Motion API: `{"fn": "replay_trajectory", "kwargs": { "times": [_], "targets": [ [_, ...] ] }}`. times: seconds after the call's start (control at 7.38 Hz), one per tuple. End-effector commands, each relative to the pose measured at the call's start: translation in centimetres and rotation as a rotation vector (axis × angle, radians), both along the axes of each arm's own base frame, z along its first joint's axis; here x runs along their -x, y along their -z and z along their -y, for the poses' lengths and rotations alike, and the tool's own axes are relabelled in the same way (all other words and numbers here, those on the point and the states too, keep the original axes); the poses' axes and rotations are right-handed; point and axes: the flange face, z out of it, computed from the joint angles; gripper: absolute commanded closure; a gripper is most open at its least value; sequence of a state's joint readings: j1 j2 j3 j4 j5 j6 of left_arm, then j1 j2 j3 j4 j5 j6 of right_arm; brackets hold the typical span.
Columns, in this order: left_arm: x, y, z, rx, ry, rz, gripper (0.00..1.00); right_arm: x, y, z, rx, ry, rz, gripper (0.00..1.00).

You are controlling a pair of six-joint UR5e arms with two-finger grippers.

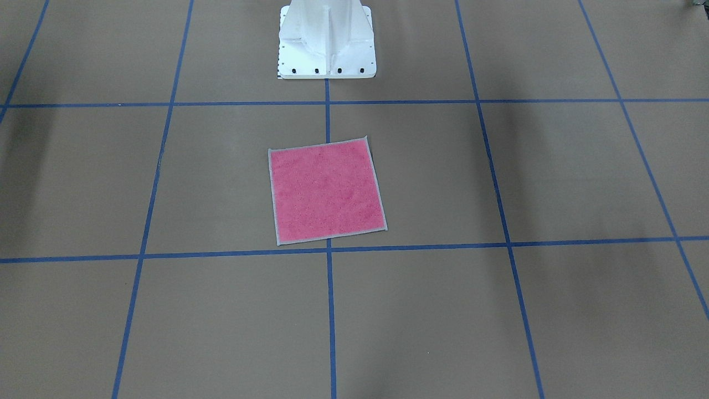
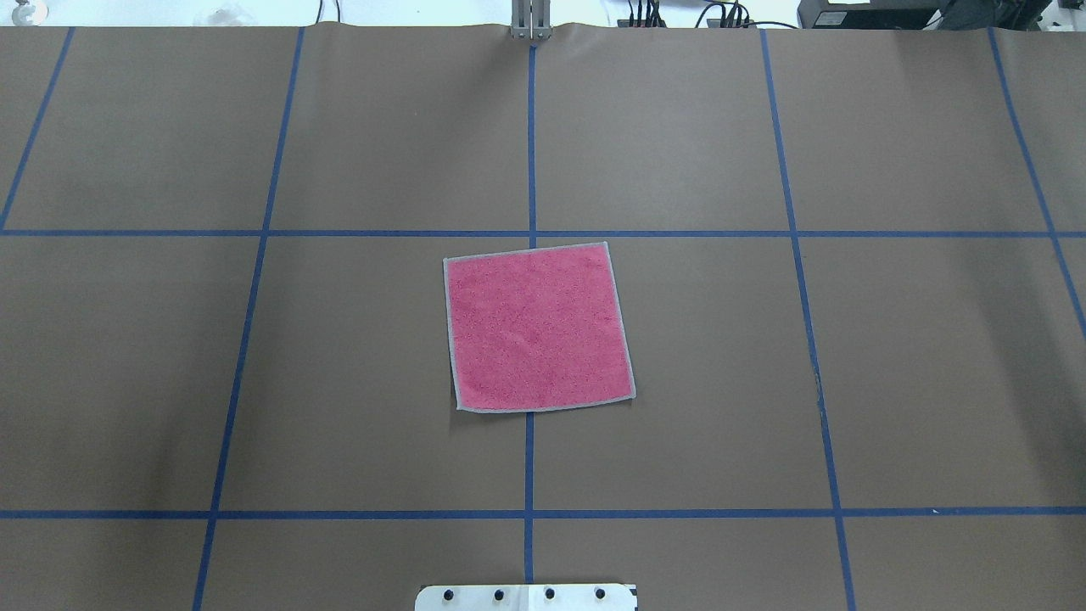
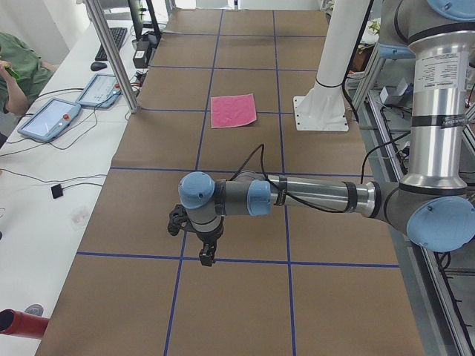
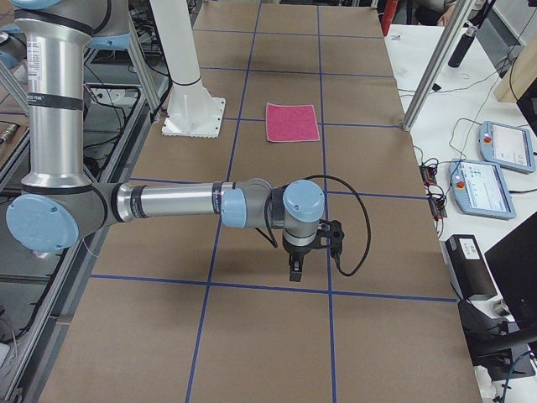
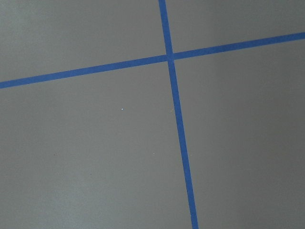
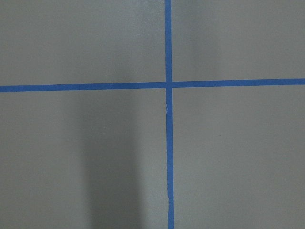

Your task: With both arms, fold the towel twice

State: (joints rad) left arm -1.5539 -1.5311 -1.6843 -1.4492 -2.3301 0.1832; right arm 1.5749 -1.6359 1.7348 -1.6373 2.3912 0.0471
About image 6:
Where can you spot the blue tape line crosswise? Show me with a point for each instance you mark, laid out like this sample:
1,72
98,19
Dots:
150,85

